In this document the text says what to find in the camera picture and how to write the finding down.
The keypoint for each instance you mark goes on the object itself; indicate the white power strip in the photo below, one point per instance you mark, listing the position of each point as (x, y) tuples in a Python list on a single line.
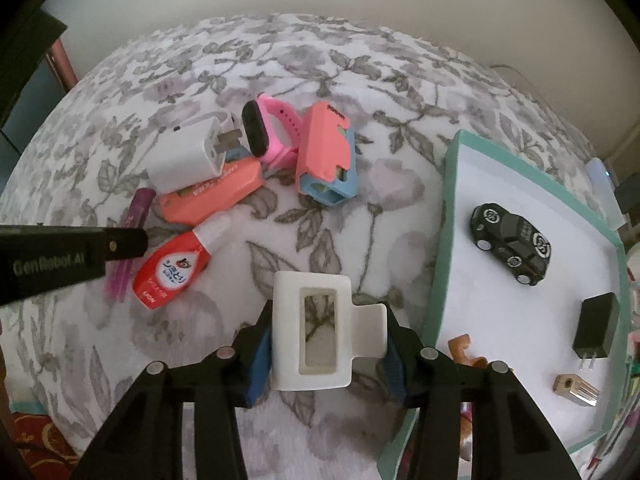
[(600, 185)]

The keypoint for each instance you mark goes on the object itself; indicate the black power adapter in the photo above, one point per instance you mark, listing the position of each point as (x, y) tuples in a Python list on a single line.
[(630, 190)]

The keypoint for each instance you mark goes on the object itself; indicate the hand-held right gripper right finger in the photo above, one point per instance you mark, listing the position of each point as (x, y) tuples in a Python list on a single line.
[(395, 362)]

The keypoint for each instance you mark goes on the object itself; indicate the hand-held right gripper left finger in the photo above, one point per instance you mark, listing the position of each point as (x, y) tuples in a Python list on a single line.
[(257, 357)]

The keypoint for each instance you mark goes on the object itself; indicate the teal shallow box tray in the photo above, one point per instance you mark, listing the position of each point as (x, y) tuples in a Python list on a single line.
[(500, 305)]

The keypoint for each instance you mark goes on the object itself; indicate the red patterned rug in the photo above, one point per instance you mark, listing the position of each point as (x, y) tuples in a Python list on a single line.
[(40, 440)]

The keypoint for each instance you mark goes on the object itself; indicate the black plug charger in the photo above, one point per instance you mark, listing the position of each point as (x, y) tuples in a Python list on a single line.
[(595, 325)]

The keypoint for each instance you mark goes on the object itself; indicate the orange case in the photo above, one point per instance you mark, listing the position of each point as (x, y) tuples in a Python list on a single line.
[(215, 195)]

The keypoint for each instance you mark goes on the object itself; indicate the gold metal clip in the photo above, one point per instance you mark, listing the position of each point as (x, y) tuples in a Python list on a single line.
[(577, 390)]

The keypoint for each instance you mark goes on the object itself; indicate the purple tube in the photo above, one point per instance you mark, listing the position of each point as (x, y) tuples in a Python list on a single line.
[(137, 205)]

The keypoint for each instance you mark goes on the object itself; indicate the pink and blue toy knife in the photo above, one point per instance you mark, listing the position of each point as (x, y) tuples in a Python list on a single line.
[(325, 145)]

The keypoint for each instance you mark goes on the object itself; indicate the orange duck toy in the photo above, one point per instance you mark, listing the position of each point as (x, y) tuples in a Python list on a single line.
[(462, 347)]

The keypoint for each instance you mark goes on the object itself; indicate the wooden furniture frame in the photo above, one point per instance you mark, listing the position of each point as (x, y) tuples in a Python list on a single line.
[(62, 65)]

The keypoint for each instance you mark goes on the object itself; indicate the pink kids smartwatch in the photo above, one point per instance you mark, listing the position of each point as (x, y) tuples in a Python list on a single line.
[(280, 115)]

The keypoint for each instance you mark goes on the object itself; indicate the white plastic hair clip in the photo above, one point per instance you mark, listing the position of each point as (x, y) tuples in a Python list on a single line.
[(287, 335)]

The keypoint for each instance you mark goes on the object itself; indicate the white plug charger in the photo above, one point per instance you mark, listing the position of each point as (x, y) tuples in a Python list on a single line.
[(185, 160)]

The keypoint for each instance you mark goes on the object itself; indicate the teal cabinet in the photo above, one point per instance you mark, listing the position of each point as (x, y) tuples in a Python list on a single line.
[(30, 120)]

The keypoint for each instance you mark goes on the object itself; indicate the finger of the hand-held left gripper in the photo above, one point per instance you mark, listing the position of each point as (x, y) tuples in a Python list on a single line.
[(125, 245)]

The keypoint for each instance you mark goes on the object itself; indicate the black toy car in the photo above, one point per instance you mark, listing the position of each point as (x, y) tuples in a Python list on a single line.
[(510, 240)]

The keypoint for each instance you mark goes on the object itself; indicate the red squeeze bottle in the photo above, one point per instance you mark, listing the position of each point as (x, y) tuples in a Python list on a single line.
[(170, 270)]

